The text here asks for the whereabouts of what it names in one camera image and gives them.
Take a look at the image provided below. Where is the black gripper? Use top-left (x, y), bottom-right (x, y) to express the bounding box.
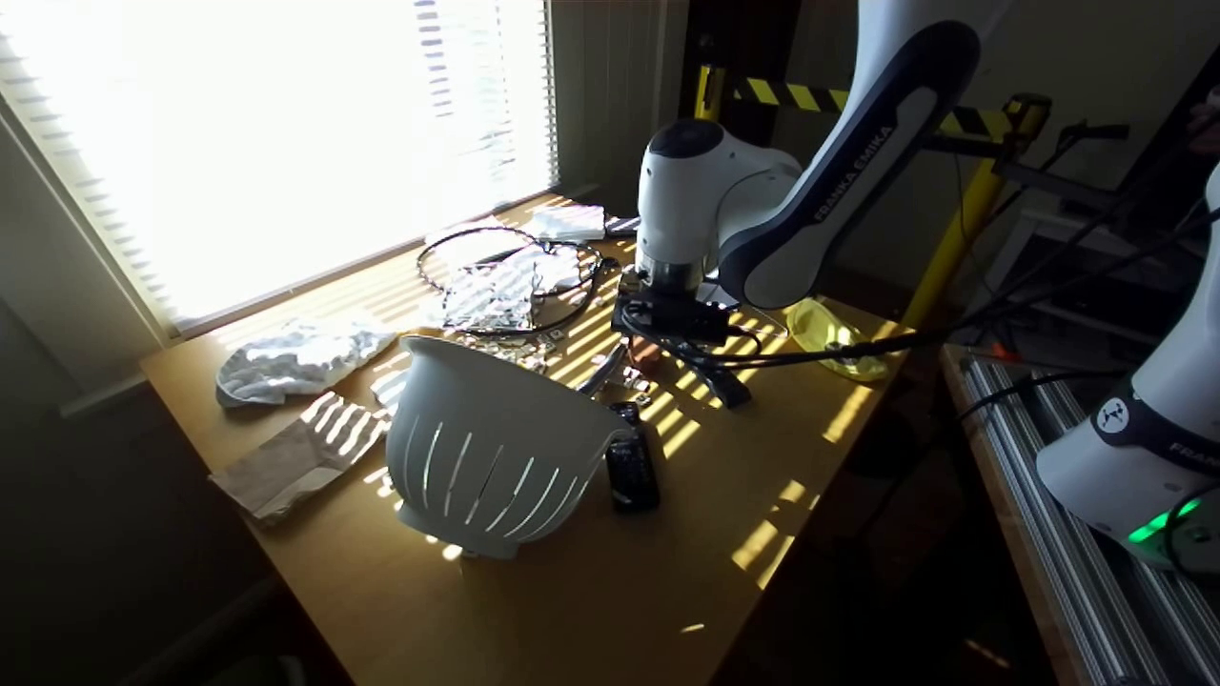
top-left (616, 280), bottom-right (732, 373)

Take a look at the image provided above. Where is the silver patterned cloth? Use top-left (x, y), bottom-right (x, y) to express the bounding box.
top-left (433, 243), bottom-right (587, 340)

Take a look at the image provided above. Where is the white slotted colander bowl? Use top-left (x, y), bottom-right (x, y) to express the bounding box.
top-left (380, 333), bottom-right (628, 563)

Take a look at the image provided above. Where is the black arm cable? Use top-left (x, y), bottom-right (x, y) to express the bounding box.
top-left (694, 208), bottom-right (1220, 387)

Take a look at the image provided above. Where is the small black remote control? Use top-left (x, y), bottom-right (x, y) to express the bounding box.
top-left (602, 422), bottom-right (664, 514)

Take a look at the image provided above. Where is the white paper stack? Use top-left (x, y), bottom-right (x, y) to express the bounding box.
top-left (521, 204), bottom-right (609, 248)

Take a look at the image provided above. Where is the yellow banana bag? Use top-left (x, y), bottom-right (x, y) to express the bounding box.
top-left (779, 299), bottom-right (908, 387)

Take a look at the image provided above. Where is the long black remote control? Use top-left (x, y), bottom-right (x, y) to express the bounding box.
top-left (683, 346), bottom-right (756, 413)

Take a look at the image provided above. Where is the white crumpled cloth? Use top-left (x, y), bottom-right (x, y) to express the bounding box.
top-left (211, 318), bottom-right (400, 413)

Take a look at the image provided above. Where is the folded beige towel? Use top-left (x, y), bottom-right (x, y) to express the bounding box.
top-left (207, 393), bottom-right (391, 526)

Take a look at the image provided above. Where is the white window blind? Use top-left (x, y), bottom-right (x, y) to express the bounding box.
top-left (0, 0), bottom-right (563, 340)

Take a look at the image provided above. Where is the grey metal robot stand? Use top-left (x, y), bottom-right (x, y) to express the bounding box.
top-left (940, 340), bottom-right (1220, 686)

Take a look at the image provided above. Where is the black camera stand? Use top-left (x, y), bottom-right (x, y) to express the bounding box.
top-left (1002, 120), bottom-right (1137, 175)

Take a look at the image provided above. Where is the black spatula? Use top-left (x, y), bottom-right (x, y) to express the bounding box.
top-left (575, 340), bottom-right (636, 406)

